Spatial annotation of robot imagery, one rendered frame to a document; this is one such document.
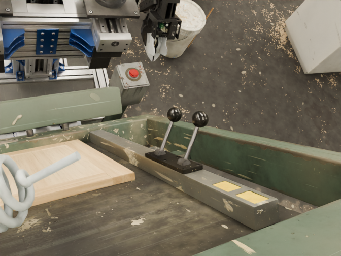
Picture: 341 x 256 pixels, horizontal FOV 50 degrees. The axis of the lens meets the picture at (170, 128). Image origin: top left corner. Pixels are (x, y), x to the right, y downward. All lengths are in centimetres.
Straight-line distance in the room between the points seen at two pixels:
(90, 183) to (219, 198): 33
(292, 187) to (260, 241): 52
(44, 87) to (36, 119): 205
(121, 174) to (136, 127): 62
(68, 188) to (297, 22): 302
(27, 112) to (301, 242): 26
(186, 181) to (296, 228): 40
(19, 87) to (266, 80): 197
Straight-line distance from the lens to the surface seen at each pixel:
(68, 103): 26
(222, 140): 106
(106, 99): 27
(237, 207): 63
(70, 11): 168
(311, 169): 83
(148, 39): 106
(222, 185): 69
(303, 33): 354
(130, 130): 149
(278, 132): 305
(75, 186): 87
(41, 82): 232
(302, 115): 329
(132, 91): 157
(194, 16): 275
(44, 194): 86
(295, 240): 37
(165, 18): 99
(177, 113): 90
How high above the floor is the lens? 220
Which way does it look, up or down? 58 degrees down
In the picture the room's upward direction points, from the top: 40 degrees clockwise
